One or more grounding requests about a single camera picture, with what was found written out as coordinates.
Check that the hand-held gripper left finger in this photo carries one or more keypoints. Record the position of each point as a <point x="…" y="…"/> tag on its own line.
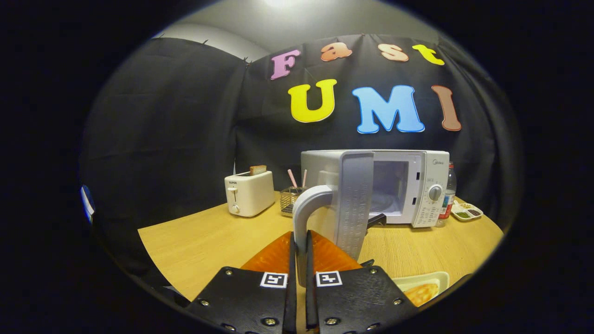
<point x="292" y="278"/>

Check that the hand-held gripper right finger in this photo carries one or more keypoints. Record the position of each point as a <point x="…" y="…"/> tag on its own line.
<point x="310" y="297"/>

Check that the white microwave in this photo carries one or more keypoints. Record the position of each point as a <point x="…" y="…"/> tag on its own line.
<point x="431" y="171"/>

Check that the cream toaster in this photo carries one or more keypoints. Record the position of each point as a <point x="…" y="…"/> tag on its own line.
<point x="253" y="192"/>

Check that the pink striped straw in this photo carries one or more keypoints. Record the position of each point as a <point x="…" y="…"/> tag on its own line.
<point x="304" y="178"/>
<point x="293" y="178"/>

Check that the cream rectangular plate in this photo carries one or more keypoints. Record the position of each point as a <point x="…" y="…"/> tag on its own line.
<point x="417" y="279"/>

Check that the toasted bread slice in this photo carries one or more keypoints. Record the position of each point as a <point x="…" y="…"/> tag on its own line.
<point x="258" y="170"/>

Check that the clear plastic bottle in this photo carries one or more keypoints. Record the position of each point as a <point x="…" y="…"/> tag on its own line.
<point x="449" y="195"/>

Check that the divided dish of beans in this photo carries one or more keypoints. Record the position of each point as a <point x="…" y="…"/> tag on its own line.
<point x="466" y="212"/>

